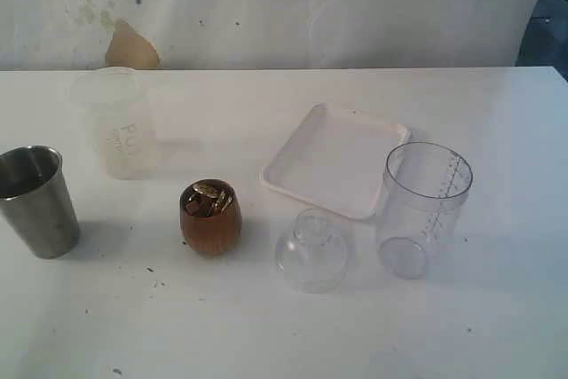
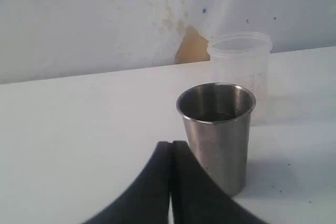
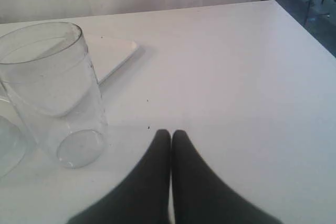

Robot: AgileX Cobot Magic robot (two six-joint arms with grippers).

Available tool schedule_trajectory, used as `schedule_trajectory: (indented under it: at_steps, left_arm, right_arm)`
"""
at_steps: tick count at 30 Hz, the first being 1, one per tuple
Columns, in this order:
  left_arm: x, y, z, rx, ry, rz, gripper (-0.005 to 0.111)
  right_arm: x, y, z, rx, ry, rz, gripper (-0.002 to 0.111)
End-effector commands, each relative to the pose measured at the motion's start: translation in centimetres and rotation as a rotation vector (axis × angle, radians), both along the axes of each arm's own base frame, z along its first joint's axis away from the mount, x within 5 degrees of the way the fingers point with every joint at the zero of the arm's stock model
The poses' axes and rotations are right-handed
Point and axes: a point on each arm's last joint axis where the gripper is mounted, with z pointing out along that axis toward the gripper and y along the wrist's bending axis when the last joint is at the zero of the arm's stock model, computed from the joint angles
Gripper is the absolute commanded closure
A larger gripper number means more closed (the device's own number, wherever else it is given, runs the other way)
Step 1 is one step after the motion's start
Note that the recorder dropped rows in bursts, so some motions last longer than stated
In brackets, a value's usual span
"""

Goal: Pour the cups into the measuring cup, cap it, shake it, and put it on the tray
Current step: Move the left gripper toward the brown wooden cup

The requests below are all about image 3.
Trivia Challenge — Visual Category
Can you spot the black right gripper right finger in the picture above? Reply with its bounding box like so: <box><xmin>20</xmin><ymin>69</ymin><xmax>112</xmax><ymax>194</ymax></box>
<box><xmin>172</xmin><ymin>130</ymin><xmax>280</xmax><ymax>223</ymax></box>

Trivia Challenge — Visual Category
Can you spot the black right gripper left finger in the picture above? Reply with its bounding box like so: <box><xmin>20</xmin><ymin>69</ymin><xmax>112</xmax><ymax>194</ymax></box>
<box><xmin>68</xmin><ymin>130</ymin><xmax>171</xmax><ymax>223</ymax></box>

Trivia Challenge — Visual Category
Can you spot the clear dome shaker lid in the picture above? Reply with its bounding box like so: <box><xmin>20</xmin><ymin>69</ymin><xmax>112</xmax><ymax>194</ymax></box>
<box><xmin>0</xmin><ymin>98</ymin><xmax>29</xmax><ymax>180</ymax></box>

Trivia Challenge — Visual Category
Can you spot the clear plastic shaker cup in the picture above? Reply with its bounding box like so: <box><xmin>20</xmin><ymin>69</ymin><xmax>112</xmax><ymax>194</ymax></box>
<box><xmin>1</xmin><ymin>22</ymin><xmax>107</xmax><ymax>168</ymax></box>

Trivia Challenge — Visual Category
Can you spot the white rectangular tray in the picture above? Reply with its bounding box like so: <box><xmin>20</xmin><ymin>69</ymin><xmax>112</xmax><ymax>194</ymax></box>
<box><xmin>85</xmin><ymin>34</ymin><xmax>139</xmax><ymax>84</ymax></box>

